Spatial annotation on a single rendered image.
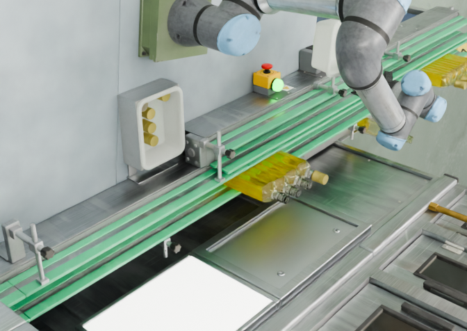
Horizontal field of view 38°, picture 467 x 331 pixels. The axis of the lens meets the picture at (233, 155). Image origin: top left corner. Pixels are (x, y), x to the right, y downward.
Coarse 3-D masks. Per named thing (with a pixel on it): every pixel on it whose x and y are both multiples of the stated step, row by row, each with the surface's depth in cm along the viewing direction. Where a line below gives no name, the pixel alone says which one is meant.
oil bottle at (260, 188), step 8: (240, 176) 211; (248, 176) 210; (256, 176) 210; (224, 184) 216; (232, 184) 214; (240, 184) 211; (248, 184) 208; (256, 184) 206; (264, 184) 206; (272, 184) 206; (248, 192) 210; (256, 192) 207; (264, 192) 205; (272, 192) 205; (264, 200) 206
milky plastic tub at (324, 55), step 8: (320, 24) 201; (328, 24) 199; (336, 24) 197; (320, 32) 201; (328, 32) 199; (336, 32) 212; (320, 40) 202; (328, 40) 200; (320, 48) 203; (328, 48) 201; (312, 56) 206; (320, 56) 203; (328, 56) 200; (312, 64) 207; (320, 64) 204; (328, 64) 201; (336, 64) 213; (328, 72) 202; (336, 72) 206
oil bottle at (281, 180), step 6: (252, 168) 216; (258, 168) 216; (264, 168) 216; (258, 174) 213; (264, 174) 213; (270, 174) 213; (276, 174) 213; (276, 180) 209; (282, 180) 210; (282, 186) 209; (282, 192) 210
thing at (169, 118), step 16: (160, 96) 191; (176, 96) 199; (160, 112) 204; (176, 112) 202; (160, 128) 206; (176, 128) 204; (144, 144) 203; (160, 144) 208; (176, 144) 207; (144, 160) 194; (160, 160) 200
